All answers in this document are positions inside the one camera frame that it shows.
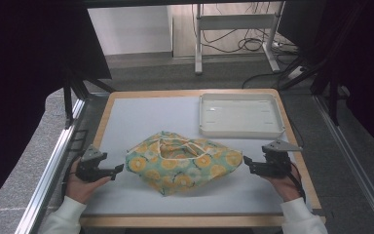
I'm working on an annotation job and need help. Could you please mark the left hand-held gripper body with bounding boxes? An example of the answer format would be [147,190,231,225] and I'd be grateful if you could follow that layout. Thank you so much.
[75,144,111,183]

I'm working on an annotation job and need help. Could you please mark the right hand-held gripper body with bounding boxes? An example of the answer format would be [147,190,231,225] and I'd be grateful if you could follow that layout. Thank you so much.
[256,139,304,179]

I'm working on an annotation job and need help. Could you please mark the floral yellow green drawstring bag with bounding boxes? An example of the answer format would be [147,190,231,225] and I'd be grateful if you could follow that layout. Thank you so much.
[125,130,243,197]

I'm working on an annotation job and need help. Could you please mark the person's left hand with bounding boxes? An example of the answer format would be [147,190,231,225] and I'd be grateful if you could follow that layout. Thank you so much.
[65,159,113,205]

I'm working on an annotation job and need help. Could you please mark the person's right hand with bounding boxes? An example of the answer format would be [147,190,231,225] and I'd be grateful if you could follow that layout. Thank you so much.
[261,171,303,203]

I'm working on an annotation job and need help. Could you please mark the white plastic tray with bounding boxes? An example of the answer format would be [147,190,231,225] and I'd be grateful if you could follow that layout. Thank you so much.
[198,93,286,140]

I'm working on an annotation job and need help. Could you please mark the light grey table mat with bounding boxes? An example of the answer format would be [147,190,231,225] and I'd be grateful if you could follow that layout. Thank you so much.
[83,96,314,217]

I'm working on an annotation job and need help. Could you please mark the black metal stand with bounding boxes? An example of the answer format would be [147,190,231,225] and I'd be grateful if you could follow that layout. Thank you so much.
[279,55,342,126]
[62,64,116,130]

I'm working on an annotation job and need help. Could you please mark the white power strip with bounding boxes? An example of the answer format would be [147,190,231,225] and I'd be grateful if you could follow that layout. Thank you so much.
[286,65,306,81]

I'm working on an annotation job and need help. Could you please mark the black curtain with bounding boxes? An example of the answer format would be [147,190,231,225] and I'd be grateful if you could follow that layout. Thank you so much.
[0,0,113,218]
[277,0,374,160]

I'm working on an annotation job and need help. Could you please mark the right hand-held gripper black cable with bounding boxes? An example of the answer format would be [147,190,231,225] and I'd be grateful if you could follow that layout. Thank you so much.
[286,161,307,203]

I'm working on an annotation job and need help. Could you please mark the aluminium frame rail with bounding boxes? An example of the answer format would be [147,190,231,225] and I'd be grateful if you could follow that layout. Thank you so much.
[313,94,374,234]
[14,98,89,234]

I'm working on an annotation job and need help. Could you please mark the black floor cables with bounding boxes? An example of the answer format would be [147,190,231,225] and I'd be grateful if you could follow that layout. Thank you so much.
[191,1,301,90]

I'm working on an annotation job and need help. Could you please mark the white metal desk frame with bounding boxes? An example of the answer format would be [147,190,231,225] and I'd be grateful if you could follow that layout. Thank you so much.
[194,3,281,76]

